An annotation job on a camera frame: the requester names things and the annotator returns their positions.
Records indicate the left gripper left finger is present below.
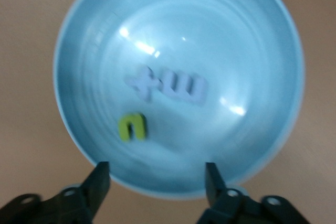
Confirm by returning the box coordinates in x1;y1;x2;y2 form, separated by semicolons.
0;161;111;224

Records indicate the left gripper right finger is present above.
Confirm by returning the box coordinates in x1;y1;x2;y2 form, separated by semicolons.
195;162;313;224

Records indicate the green letter n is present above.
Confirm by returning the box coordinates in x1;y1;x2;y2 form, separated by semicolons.
118;112;149;142

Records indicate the blue letter m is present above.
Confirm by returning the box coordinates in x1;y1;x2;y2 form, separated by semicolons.
161;71;209;107

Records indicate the blue letter t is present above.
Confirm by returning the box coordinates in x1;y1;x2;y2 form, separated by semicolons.
125;66;161;104

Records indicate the blue round plate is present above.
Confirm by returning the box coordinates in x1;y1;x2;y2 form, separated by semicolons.
52;0;307;201

